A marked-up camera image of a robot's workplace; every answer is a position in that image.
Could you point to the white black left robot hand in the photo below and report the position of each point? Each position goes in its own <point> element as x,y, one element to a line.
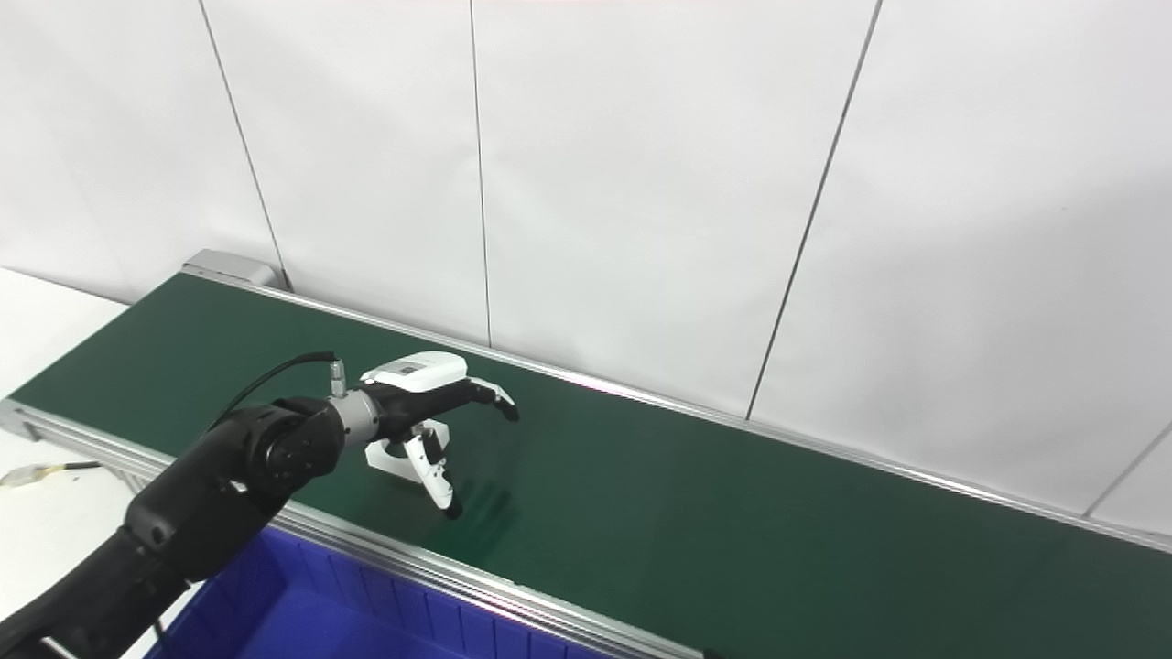
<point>417,373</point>

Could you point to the white block with round hole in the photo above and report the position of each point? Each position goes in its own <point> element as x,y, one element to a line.
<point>385,462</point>

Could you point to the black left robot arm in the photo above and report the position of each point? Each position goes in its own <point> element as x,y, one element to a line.
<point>183,513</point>

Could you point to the green conveyor belt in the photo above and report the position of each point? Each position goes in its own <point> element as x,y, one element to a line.
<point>229,267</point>
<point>732,531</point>

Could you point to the blue plastic bin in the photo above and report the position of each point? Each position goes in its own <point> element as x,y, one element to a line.
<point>302,613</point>

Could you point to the aluminium conveyor support leg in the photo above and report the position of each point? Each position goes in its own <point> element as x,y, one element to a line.
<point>124,476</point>

